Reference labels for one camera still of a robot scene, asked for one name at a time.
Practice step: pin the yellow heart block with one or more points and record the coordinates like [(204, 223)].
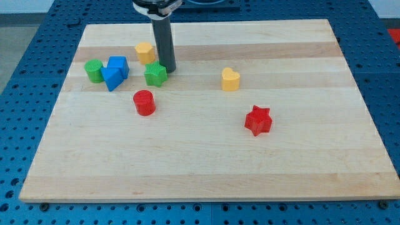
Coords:
[(230, 79)]

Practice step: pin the blue cube block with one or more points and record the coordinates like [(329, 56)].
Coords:
[(121, 63)]

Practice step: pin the red cylinder block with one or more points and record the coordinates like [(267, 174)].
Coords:
[(144, 102)]

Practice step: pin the green star block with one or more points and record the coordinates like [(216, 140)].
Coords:
[(155, 74)]

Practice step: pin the green cylinder block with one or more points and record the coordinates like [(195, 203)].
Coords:
[(93, 70)]

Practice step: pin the red object at right edge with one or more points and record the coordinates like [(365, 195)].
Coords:
[(395, 34)]

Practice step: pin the blue triangle block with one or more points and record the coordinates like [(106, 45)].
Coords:
[(112, 77)]

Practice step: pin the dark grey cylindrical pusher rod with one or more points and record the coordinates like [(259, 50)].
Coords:
[(164, 43)]

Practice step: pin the wooden board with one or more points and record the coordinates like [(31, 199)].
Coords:
[(322, 146)]

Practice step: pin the red star block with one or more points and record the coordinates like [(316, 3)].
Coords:
[(258, 120)]

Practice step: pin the yellow hexagon block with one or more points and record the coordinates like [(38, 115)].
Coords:
[(145, 53)]

